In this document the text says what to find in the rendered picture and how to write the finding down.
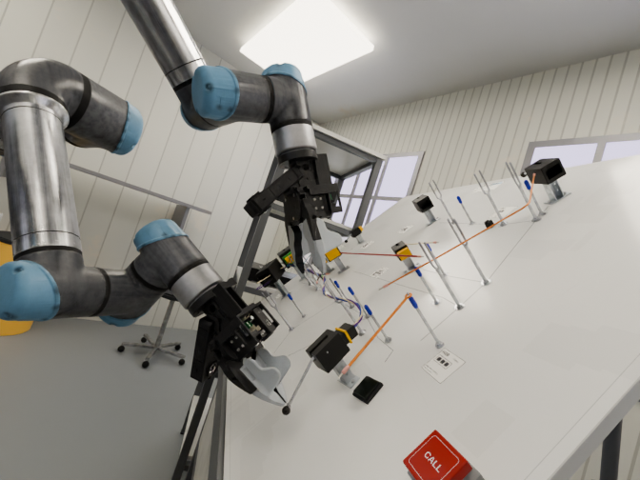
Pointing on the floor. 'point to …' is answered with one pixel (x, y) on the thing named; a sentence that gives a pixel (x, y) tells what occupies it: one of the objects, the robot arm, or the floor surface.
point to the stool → (158, 337)
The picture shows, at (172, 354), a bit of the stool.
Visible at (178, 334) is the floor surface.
